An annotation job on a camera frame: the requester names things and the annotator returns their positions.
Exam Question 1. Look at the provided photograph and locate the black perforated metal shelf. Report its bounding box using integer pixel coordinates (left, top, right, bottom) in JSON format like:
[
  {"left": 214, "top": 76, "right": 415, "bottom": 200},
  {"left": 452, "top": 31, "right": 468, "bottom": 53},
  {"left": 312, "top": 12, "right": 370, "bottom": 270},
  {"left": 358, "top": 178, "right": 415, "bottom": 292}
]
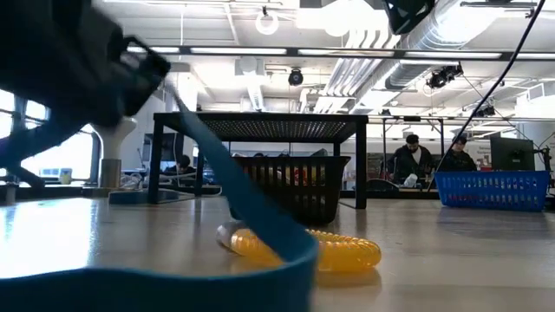
[{"left": 147, "top": 111, "right": 370, "bottom": 211}]

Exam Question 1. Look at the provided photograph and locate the person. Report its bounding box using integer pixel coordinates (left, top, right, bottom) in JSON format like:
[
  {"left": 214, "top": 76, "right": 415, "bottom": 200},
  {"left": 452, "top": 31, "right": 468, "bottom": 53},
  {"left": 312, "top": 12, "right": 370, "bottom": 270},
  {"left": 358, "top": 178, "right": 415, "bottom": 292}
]
[
  {"left": 387, "top": 133, "right": 434, "bottom": 188},
  {"left": 164, "top": 154, "right": 196, "bottom": 175},
  {"left": 437, "top": 134, "right": 478, "bottom": 173}
]

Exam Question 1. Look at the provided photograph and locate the silver ventilation duct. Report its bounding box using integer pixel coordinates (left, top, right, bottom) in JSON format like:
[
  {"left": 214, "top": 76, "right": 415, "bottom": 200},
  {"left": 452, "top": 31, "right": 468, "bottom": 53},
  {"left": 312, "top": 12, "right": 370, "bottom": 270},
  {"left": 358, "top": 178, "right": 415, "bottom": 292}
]
[{"left": 346, "top": 0, "right": 467, "bottom": 114}]

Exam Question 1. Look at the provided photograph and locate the white lamp cable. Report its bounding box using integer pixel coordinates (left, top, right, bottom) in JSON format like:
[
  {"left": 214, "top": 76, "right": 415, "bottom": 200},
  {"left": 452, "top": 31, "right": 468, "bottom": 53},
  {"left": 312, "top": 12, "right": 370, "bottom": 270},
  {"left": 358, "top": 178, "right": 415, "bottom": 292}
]
[{"left": 119, "top": 172, "right": 151, "bottom": 192}]

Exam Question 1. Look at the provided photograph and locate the blue rubber band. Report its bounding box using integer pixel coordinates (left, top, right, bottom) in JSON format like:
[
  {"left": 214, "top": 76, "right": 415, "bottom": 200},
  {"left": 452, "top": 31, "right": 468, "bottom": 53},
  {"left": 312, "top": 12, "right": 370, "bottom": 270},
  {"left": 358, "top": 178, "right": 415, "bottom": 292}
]
[{"left": 0, "top": 81, "right": 321, "bottom": 312}]

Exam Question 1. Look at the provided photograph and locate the black track spotlight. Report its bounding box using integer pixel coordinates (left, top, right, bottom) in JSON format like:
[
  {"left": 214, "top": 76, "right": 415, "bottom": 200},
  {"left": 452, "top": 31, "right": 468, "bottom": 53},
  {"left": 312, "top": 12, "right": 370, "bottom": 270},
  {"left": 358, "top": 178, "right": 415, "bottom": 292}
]
[{"left": 426, "top": 63, "right": 464, "bottom": 90}]

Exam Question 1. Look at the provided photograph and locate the black plastic basket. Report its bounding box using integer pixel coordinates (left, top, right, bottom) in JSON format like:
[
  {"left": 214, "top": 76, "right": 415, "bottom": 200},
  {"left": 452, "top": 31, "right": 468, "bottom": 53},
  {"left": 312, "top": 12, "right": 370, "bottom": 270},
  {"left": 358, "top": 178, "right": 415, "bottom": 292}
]
[{"left": 228, "top": 155, "right": 352, "bottom": 226}]

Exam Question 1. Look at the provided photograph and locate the white ring ceiling light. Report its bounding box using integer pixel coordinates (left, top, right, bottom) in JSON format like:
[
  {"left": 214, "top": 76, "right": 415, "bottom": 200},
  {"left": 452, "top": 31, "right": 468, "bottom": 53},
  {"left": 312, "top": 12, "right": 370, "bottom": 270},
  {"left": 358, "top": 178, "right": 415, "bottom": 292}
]
[{"left": 254, "top": 6, "right": 280, "bottom": 36}]

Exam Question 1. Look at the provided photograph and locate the yellow coil wrist keychain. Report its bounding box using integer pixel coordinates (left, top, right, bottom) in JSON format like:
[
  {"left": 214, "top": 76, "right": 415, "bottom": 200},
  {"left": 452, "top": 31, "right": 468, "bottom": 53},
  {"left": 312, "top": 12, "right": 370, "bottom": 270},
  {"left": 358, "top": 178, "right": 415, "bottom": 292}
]
[{"left": 215, "top": 219, "right": 383, "bottom": 274}]

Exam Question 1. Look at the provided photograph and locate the black computer monitor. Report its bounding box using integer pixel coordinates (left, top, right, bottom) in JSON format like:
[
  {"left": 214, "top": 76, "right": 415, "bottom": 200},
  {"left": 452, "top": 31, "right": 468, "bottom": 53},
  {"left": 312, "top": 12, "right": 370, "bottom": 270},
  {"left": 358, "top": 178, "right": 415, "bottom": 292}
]
[
  {"left": 141, "top": 132, "right": 184, "bottom": 164},
  {"left": 489, "top": 135, "right": 536, "bottom": 172}
]

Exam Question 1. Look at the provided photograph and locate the white lamp with wooden base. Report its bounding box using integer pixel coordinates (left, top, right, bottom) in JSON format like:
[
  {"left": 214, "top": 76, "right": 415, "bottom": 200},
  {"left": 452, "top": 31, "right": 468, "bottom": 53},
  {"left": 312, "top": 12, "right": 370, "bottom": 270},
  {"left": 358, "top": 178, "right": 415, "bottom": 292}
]
[{"left": 89, "top": 115, "right": 138, "bottom": 190}]

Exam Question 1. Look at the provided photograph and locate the black round ceiling speaker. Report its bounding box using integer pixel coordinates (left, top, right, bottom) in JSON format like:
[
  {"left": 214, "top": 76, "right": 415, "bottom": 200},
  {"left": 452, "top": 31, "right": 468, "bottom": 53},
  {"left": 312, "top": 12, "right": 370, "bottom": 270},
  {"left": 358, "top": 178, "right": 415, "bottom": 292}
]
[{"left": 287, "top": 68, "right": 305, "bottom": 88}]

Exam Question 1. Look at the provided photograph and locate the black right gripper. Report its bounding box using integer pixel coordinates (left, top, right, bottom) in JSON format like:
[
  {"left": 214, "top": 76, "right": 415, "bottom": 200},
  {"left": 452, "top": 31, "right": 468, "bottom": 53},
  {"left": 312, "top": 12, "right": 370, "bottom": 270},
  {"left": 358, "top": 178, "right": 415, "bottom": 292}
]
[{"left": 382, "top": 0, "right": 436, "bottom": 36}]

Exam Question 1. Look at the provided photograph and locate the overhead rig light bar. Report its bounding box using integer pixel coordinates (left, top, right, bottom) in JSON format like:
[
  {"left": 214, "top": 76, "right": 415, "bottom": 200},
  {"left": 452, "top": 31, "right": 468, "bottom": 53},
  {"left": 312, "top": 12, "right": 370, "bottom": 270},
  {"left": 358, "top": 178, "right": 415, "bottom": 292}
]
[{"left": 125, "top": 42, "right": 555, "bottom": 62}]

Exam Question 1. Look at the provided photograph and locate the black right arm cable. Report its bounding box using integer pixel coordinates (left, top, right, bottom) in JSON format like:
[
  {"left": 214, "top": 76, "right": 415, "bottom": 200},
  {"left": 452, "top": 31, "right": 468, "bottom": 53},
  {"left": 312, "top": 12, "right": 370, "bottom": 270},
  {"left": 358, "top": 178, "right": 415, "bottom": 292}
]
[{"left": 427, "top": 0, "right": 548, "bottom": 192}]

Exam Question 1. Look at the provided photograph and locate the blue plastic basket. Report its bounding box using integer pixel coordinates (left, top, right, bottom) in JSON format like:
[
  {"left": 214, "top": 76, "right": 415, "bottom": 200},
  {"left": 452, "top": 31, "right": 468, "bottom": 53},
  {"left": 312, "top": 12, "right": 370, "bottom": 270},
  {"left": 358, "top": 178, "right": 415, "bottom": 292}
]
[{"left": 434, "top": 169, "right": 552, "bottom": 213}]

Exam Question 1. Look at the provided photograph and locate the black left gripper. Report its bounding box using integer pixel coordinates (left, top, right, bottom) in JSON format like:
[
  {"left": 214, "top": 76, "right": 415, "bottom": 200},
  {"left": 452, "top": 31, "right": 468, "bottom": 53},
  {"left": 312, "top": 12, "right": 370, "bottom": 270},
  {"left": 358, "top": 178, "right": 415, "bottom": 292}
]
[{"left": 0, "top": 0, "right": 171, "bottom": 144}]

